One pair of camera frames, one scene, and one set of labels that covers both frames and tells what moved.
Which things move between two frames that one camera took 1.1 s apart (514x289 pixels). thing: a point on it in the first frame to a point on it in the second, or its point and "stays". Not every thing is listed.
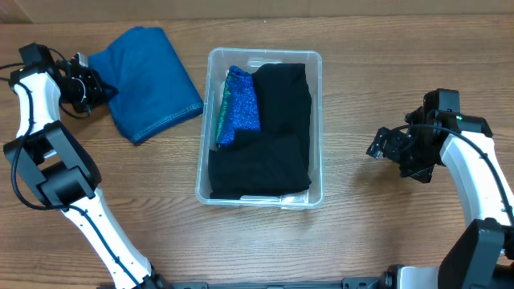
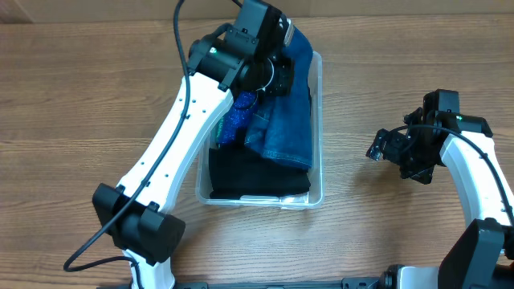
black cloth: x=259 y=163 stays
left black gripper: x=103 y=90 to x=282 y=83
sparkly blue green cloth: x=240 y=107 stays
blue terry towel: x=156 y=91 to x=280 y=127
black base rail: x=351 y=282 stays
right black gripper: x=390 y=145 stays
